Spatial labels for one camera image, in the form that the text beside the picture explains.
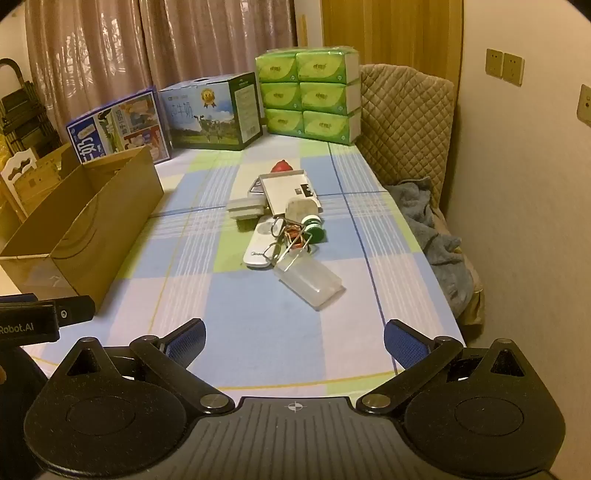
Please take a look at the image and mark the brown cardboard box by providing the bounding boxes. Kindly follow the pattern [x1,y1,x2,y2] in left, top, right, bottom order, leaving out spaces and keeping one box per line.
[0,145,165,301]

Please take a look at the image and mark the white rectangular case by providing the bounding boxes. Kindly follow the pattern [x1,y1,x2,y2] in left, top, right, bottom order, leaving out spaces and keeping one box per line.
[226,196,265,220]

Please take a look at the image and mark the wooden door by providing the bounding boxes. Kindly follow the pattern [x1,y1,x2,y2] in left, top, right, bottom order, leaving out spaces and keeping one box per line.
[321,0,462,88]

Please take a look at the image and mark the pink patterned curtains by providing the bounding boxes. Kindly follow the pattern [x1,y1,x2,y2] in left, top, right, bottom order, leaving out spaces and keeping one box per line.
[25,0,296,134]

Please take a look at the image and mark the checked tablecloth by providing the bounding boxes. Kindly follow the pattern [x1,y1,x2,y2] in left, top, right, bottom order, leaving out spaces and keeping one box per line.
[21,138,467,398]

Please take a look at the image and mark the beige quilted sofa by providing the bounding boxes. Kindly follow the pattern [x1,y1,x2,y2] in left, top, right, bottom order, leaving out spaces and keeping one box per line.
[358,64,485,324]

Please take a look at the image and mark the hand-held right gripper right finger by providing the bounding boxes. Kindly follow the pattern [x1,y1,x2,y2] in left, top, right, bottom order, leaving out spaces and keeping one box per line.
[355,318,527,416]

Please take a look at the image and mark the stacked flat cardboard boxes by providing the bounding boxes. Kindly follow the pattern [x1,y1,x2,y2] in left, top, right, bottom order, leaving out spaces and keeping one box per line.
[18,143,75,217]

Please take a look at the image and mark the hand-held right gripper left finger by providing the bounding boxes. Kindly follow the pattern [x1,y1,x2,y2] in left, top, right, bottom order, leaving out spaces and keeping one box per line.
[60,318,234,415]

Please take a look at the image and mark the green tape roll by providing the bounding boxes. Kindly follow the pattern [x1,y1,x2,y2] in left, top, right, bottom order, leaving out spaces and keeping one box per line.
[302,217,327,243]

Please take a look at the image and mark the white remote control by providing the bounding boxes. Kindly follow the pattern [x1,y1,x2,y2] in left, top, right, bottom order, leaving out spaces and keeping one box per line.
[243,218,282,268]

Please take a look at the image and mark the stack of green tissue packets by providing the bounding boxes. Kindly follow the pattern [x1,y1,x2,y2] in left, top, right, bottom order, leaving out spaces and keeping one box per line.
[255,46,362,146]

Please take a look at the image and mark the orange toy car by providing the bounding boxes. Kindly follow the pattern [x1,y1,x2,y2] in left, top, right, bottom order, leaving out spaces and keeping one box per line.
[284,224,310,251]

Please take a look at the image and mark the grey blanket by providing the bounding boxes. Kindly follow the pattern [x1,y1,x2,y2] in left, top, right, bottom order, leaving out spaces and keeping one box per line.
[385,178,474,319]

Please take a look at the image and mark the blue milk carton case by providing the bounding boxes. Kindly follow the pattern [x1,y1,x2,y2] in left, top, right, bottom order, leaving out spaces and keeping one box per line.
[66,89,172,166]

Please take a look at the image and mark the clear plastic container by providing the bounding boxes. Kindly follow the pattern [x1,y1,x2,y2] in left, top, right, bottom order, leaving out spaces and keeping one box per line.
[273,254,343,311]

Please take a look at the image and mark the green cow print milk case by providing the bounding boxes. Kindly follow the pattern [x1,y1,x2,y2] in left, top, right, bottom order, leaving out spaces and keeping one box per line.
[159,72,265,152]

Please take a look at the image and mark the white box lid tray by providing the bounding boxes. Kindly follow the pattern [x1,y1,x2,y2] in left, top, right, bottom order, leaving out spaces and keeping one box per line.
[257,170,322,217]

